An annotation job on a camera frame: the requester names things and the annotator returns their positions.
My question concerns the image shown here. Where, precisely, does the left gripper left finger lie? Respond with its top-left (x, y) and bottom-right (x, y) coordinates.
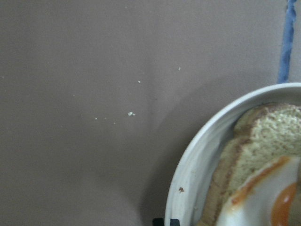
top-left (152, 218), bottom-right (163, 226)

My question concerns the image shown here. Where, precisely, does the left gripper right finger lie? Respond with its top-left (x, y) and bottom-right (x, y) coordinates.
top-left (170, 218), bottom-right (180, 226)

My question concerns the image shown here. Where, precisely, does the white round plate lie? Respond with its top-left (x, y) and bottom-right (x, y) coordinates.
top-left (164, 82), bottom-right (301, 226)

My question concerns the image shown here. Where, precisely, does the bread slice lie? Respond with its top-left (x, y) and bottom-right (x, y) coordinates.
top-left (198, 136), bottom-right (255, 226)
top-left (234, 103), bottom-right (301, 165)

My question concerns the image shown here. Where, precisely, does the fried egg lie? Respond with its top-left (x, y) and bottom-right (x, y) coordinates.
top-left (215, 156), bottom-right (301, 226)

